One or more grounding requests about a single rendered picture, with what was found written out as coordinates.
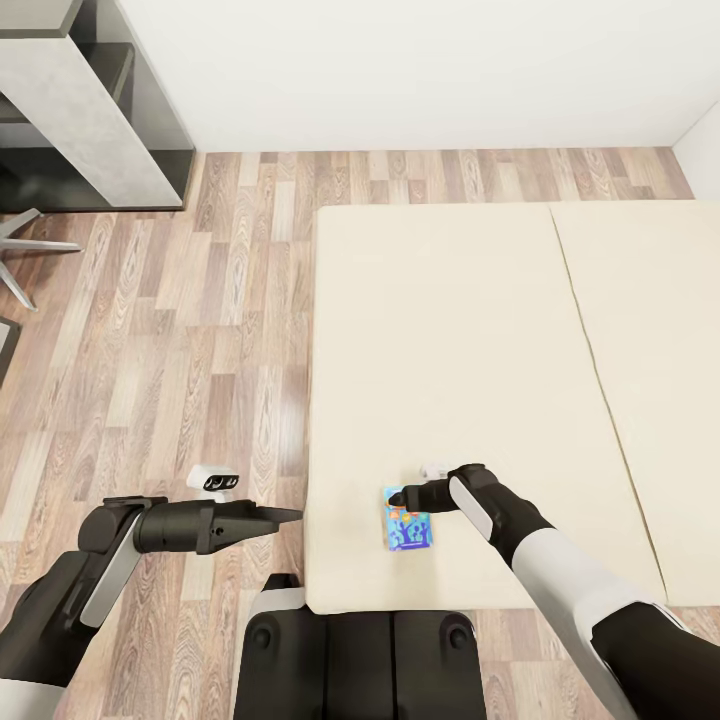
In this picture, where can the swivel chair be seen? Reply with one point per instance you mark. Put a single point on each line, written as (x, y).
(6, 228)

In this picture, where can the board game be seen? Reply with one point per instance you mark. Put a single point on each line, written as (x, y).
(406, 530)

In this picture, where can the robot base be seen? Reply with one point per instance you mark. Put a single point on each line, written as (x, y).
(366, 665)

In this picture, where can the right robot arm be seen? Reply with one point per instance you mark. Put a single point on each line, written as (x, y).
(641, 661)

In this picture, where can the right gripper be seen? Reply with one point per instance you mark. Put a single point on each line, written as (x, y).
(418, 499)

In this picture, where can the desk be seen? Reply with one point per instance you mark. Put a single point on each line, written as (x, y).
(75, 69)

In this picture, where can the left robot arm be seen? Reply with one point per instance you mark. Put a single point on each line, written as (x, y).
(59, 614)

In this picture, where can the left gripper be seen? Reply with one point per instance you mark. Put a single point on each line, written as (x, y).
(206, 526)

